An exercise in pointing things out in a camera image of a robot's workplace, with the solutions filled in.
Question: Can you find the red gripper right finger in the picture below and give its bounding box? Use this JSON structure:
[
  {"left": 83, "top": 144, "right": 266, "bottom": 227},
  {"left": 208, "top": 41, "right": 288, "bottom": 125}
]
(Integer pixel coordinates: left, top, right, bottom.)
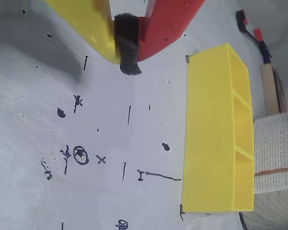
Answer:
[{"left": 113, "top": 0, "right": 206, "bottom": 76}]

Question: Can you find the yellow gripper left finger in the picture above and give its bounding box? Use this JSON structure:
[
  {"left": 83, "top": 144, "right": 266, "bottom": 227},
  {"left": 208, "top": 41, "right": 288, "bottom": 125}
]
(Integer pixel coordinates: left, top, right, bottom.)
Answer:
[{"left": 44, "top": 0, "right": 122, "bottom": 65}]

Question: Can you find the yellow three-compartment box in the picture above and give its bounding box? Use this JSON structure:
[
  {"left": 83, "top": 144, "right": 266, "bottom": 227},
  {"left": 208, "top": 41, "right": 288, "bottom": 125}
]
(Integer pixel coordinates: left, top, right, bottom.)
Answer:
[{"left": 180, "top": 42, "right": 255, "bottom": 214}]

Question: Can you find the black clamp with red tips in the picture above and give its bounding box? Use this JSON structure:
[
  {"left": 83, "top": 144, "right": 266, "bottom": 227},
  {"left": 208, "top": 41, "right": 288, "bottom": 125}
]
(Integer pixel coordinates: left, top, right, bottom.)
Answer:
[{"left": 235, "top": 9, "right": 272, "bottom": 65}]

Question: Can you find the pale wooden stick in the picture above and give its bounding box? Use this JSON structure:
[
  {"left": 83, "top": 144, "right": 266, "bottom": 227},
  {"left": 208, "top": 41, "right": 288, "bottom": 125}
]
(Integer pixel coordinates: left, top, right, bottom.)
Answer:
[{"left": 259, "top": 63, "right": 282, "bottom": 116}]

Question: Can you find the white plastic table cover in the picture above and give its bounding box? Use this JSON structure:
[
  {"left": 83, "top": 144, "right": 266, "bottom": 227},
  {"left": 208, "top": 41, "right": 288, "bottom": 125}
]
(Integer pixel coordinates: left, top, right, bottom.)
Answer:
[{"left": 0, "top": 0, "right": 288, "bottom": 230}]

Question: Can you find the paint can with printed label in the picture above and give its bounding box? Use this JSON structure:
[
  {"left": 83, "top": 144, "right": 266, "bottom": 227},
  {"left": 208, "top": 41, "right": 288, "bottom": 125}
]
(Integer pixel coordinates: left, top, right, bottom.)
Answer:
[{"left": 239, "top": 109, "right": 288, "bottom": 230}]

